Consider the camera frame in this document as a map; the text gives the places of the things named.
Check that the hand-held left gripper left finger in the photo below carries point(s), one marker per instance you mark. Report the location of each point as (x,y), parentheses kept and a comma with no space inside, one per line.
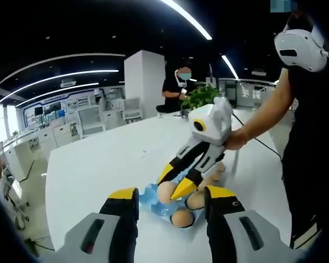
(123,227)

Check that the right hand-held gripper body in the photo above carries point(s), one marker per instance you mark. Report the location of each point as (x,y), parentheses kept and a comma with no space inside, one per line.
(214,123)

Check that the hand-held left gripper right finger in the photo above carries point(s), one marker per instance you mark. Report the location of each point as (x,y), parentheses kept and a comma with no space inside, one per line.
(219,219)

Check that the single brown egg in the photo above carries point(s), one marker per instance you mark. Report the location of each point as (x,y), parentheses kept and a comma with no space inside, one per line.
(164,193)
(197,201)
(181,219)

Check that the blue egg tray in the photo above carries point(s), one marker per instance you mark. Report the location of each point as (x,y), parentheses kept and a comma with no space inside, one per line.
(150,197)

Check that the person's right hand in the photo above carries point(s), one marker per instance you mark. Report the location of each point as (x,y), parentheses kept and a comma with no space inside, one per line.
(237,139)

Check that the green plant in white pot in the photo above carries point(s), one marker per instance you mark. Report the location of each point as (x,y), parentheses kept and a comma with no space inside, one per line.
(200,98)

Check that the dark grey device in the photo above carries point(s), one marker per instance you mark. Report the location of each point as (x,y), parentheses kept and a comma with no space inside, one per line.
(184,115)

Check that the small white gadget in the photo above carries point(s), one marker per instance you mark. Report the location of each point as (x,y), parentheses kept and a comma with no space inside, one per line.
(160,116)

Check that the ceiling light strip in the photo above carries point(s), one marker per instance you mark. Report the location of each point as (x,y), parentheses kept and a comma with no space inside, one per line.
(229,66)
(98,71)
(189,19)
(71,88)

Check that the white table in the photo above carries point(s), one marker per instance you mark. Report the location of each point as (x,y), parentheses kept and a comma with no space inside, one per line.
(98,170)

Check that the white mesh office chair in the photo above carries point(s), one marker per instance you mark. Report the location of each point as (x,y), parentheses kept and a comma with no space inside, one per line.
(90,119)
(132,108)

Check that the white square pillar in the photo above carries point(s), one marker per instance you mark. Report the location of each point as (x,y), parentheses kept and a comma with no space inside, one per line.
(142,87)

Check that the person's black clothed torso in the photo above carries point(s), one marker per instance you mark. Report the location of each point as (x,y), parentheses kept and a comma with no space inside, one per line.
(309,164)

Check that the white chest-worn device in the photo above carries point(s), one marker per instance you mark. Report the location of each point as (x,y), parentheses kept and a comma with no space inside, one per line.
(299,52)

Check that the white cabinet row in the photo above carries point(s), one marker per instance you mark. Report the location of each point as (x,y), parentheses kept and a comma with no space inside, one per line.
(48,137)

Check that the ceiling air conditioner unit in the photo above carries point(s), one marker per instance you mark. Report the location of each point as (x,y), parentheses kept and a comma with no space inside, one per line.
(68,82)

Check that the black monitor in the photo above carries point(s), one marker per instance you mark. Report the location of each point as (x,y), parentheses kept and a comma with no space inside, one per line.
(38,110)

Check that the blue framed wall display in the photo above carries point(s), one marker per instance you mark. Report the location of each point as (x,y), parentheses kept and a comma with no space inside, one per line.
(74,104)

